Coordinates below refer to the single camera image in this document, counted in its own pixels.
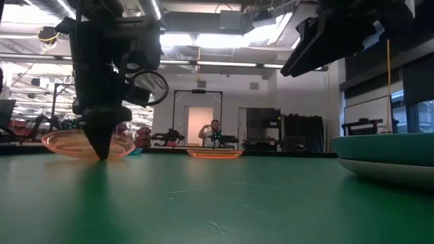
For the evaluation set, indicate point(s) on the transparent blue small plate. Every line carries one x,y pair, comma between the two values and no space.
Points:
136,152

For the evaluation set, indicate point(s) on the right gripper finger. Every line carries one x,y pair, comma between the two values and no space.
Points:
322,44

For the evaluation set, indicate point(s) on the person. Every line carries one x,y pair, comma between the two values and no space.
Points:
207,133

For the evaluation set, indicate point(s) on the black background robot arm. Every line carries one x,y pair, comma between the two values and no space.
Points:
225,139
39,122
169,136

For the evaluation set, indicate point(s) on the black dome object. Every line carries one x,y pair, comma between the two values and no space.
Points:
300,148

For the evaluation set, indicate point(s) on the white whiteboard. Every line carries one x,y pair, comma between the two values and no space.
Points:
366,112

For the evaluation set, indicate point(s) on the ceiling light strip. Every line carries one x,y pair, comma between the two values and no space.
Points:
227,64

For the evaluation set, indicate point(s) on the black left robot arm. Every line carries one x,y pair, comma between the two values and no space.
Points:
98,6

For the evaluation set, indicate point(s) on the large teal plastic plate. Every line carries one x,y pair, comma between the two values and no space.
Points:
390,149

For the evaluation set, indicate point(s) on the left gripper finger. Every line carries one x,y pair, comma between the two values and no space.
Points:
101,132

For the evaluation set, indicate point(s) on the large white plastic plate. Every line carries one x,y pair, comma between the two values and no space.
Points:
390,173

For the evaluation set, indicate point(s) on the black curtain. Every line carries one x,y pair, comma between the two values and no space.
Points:
305,132

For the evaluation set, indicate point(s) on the black background rig frame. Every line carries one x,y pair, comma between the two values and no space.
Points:
198,91

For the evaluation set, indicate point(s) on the black perforated rack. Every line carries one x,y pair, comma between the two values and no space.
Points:
363,122

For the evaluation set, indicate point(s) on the black cabinet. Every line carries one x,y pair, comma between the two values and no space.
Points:
264,135

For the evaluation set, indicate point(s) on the black table rig frame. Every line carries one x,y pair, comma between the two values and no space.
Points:
271,153

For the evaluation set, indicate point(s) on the transparent orange small plate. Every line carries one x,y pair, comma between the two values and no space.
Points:
214,154
61,144

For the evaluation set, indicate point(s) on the grey ceiling box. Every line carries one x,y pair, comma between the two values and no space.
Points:
230,20

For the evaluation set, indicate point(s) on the green table mat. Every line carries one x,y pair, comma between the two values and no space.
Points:
203,203

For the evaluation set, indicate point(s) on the dark background monitor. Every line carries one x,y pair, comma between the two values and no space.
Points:
6,113

